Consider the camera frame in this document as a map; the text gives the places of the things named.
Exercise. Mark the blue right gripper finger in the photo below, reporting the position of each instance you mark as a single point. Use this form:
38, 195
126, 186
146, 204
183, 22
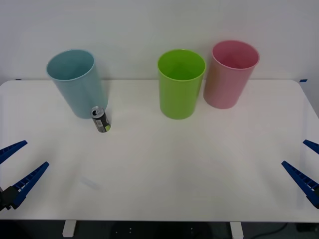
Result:
304, 181
313, 147

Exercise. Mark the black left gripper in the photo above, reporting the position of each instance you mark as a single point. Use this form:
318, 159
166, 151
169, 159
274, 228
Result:
2, 200

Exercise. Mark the black drink can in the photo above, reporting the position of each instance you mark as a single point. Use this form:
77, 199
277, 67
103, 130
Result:
101, 122

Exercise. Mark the white table leg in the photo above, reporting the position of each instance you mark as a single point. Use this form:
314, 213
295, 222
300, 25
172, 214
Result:
68, 228
236, 229

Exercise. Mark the pale blue plastic bin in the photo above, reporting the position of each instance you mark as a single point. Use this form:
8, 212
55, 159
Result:
79, 94

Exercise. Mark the pink plastic bin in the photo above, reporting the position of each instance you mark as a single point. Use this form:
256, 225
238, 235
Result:
225, 84

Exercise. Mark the green plastic bin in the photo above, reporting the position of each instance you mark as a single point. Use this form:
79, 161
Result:
180, 97

